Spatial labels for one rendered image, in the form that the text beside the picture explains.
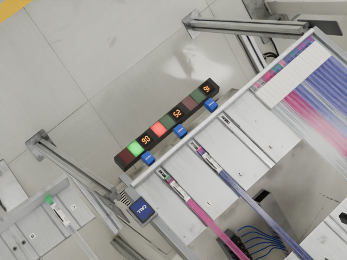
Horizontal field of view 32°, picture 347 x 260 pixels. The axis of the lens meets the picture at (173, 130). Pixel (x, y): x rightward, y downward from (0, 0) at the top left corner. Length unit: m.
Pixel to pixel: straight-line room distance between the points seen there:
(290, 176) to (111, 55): 0.78
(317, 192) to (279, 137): 0.46
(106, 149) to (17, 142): 0.33
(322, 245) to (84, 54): 1.09
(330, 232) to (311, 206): 0.47
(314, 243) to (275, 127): 0.31
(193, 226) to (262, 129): 0.31
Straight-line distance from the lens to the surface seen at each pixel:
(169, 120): 1.55
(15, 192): 2.15
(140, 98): 2.25
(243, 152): 1.53
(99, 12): 2.16
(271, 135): 1.56
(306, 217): 1.98
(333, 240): 1.51
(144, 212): 1.42
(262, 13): 2.50
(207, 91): 1.59
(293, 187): 1.90
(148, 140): 1.53
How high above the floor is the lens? 2.00
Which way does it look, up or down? 59 degrees down
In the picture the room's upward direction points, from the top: 111 degrees clockwise
